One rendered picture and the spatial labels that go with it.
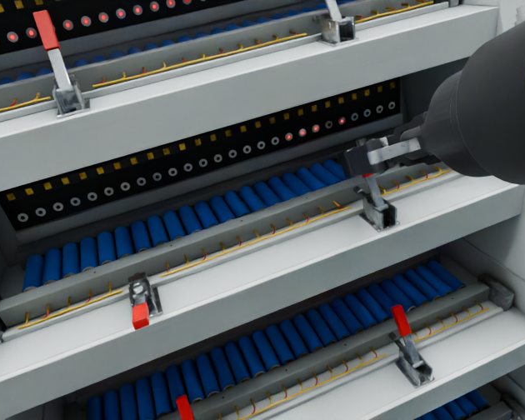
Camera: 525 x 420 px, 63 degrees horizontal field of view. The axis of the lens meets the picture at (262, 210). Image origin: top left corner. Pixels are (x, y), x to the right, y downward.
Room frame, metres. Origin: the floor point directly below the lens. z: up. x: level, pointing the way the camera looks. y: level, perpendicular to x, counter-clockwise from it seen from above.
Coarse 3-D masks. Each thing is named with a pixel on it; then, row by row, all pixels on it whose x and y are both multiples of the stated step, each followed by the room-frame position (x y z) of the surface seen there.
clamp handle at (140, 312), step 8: (136, 288) 0.38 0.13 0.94; (136, 296) 0.39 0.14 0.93; (144, 296) 0.38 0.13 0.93; (136, 304) 0.36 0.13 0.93; (144, 304) 0.35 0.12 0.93; (136, 312) 0.34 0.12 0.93; (144, 312) 0.33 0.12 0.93; (136, 320) 0.32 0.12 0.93; (144, 320) 0.32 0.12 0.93; (136, 328) 0.32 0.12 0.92
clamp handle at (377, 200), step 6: (366, 174) 0.46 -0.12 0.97; (372, 174) 0.46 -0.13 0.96; (366, 180) 0.46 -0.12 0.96; (372, 180) 0.46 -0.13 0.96; (372, 186) 0.45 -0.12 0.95; (372, 192) 0.45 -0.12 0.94; (378, 192) 0.45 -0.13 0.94; (372, 198) 0.45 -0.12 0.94; (378, 198) 0.45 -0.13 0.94; (372, 204) 0.46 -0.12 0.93; (378, 204) 0.45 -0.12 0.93; (384, 204) 0.45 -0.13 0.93
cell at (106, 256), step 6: (102, 234) 0.51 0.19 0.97; (108, 234) 0.51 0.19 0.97; (102, 240) 0.49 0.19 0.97; (108, 240) 0.50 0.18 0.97; (102, 246) 0.48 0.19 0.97; (108, 246) 0.48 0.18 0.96; (102, 252) 0.47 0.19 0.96; (108, 252) 0.47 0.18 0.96; (114, 252) 0.48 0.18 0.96; (102, 258) 0.46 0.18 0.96; (108, 258) 0.46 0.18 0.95; (114, 258) 0.46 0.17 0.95
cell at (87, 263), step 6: (84, 240) 0.50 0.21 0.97; (90, 240) 0.50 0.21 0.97; (84, 246) 0.49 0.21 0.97; (90, 246) 0.49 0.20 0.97; (96, 246) 0.50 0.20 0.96; (84, 252) 0.48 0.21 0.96; (90, 252) 0.48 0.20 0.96; (96, 252) 0.49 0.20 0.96; (84, 258) 0.47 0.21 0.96; (90, 258) 0.46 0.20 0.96; (96, 258) 0.47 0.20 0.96; (84, 264) 0.46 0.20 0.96; (90, 264) 0.45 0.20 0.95; (96, 264) 0.46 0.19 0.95
